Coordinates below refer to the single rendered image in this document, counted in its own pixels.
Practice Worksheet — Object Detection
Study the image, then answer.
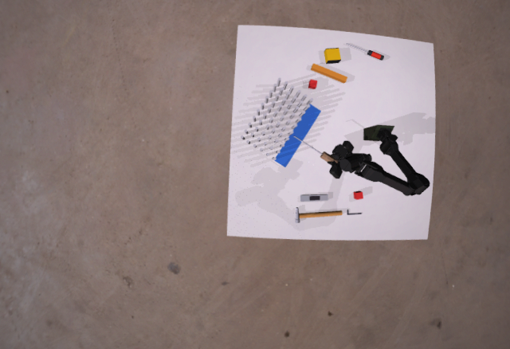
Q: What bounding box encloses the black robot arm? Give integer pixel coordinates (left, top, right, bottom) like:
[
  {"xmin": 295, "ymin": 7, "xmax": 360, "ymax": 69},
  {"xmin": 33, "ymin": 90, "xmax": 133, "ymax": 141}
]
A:
[{"xmin": 332, "ymin": 127, "xmax": 430, "ymax": 196}]

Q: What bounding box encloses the orange rectangular bar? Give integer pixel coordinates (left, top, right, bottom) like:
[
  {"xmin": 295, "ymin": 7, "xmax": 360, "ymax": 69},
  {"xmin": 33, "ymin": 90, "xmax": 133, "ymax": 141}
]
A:
[{"xmin": 311, "ymin": 64, "xmax": 347, "ymax": 83}]

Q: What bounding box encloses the wooden-handled metal hook tool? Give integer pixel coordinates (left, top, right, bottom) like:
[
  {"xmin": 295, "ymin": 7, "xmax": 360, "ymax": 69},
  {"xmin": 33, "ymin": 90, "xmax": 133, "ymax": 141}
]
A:
[{"xmin": 300, "ymin": 140, "xmax": 338, "ymax": 163}]

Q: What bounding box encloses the blue taped strip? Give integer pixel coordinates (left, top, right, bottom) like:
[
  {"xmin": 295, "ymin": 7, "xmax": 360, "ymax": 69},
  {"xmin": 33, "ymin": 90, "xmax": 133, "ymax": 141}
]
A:
[{"xmin": 275, "ymin": 104, "xmax": 321, "ymax": 167}]

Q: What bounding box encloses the red-handled metal hook tool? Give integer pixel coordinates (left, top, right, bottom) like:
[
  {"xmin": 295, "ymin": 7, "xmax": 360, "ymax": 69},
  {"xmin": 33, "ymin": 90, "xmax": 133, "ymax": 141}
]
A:
[{"xmin": 347, "ymin": 43, "xmax": 384, "ymax": 61}]

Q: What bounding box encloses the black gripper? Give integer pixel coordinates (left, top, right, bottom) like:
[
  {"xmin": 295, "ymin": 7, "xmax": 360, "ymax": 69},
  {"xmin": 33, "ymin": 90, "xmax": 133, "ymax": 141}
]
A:
[{"xmin": 327, "ymin": 141, "xmax": 354, "ymax": 178}]

